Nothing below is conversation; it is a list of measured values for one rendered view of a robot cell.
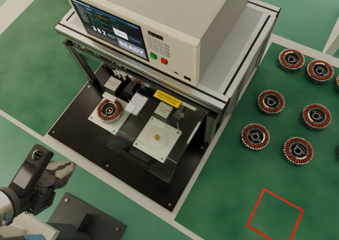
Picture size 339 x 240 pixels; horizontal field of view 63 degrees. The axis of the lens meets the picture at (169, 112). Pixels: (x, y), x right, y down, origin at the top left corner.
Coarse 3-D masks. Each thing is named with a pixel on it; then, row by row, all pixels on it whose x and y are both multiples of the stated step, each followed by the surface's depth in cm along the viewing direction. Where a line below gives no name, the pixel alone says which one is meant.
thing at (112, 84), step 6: (132, 72) 115; (108, 78) 112; (114, 78) 112; (108, 84) 111; (114, 84) 111; (120, 84) 110; (126, 84) 114; (132, 84) 121; (108, 90) 110; (114, 90) 110; (120, 90) 112; (108, 96) 113; (114, 96) 113; (114, 102) 113
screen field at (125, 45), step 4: (120, 40) 86; (124, 40) 85; (120, 44) 89; (124, 44) 87; (128, 44) 86; (132, 44) 84; (128, 48) 88; (132, 48) 87; (136, 48) 85; (140, 48) 84; (136, 52) 88; (140, 52) 86; (144, 52) 85; (144, 56) 87
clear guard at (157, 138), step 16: (144, 96) 91; (176, 96) 90; (128, 112) 89; (144, 112) 89; (160, 112) 88; (176, 112) 88; (192, 112) 87; (112, 128) 88; (128, 128) 87; (144, 128) 86; (160, 128) 86; (176, 128) 86; (192, 128) 85; (112, 144) 90; (128, 144) 87; (144, 144) 84; (160, 144) 84; (176, 144) 84; (144, 160) 86; (160, 160) 83; (176, 160) 82; (160, 176) 85
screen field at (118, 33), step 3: (114, 30) 83; (117, 30) 82; (117, 33) 84; (120, 33) 82; (123, 33) 81; (123, 36) 83; (126, 36) 82; (129, 36) 81; (132, 36) 80; (129, 39) 83; (132, 39) 82; (135, 39) 81; (138, 39) 80; (135, 42) 82; (138, 42) 81; (141, 42) 80; (141, 45) 82
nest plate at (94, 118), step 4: (120, 100) 123; (124, 104) 122; (96, 108) 123; (124, 108) 121; (92, 112) 122; (104, 112) 121; (92, 116) 121; (96, 116) 121; (92, 120) 120; (96, 120) 120; (100, 124) 119; (104, 124) 119; (108, 124) 119; (112, 124) 119; (104, 128) 118; (108, 128) 118
